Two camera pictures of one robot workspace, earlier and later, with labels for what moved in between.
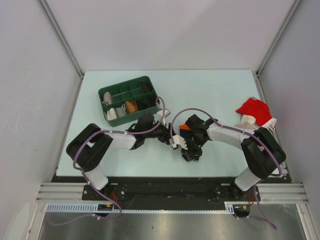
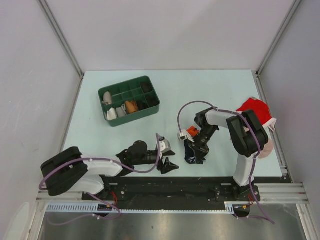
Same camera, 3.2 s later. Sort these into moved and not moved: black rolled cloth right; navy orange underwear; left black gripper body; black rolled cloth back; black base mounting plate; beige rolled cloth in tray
Moved: left black gripper body; navy orange underwear
Not moved: black rolled cloth right; beige rolled cloth in tray; black base mounting plate; black rolled cloth back
